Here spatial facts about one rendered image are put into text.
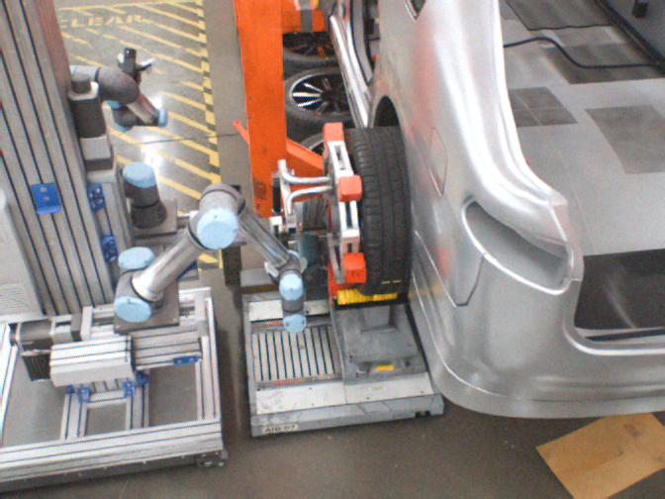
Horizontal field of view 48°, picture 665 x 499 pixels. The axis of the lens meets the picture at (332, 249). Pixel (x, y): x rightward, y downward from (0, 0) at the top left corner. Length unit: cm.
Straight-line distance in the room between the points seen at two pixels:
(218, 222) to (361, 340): 131
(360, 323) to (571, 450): 104
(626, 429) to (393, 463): 102
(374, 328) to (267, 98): 110
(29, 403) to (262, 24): 179
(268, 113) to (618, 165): 141
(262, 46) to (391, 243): 94
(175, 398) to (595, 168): 191
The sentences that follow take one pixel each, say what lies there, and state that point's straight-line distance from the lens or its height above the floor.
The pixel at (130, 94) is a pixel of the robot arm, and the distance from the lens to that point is 275.
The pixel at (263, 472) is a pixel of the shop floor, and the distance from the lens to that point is 317.
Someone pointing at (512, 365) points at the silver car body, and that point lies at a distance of 213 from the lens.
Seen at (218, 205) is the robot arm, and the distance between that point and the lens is 220.
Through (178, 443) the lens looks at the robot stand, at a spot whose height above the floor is 22.
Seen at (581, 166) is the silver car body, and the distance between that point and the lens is 304.
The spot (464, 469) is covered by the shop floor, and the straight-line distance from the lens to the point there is 321.
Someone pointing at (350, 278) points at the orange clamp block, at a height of 84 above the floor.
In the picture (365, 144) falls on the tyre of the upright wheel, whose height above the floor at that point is 118.
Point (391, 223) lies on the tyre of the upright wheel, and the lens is 263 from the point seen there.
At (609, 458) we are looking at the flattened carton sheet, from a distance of 339.
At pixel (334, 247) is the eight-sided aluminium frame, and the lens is 315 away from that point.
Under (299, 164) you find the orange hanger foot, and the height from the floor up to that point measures 79.
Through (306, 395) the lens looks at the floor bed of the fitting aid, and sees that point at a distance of 328.
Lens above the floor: 268
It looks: 41 degrees down
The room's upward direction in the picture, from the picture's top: straight up
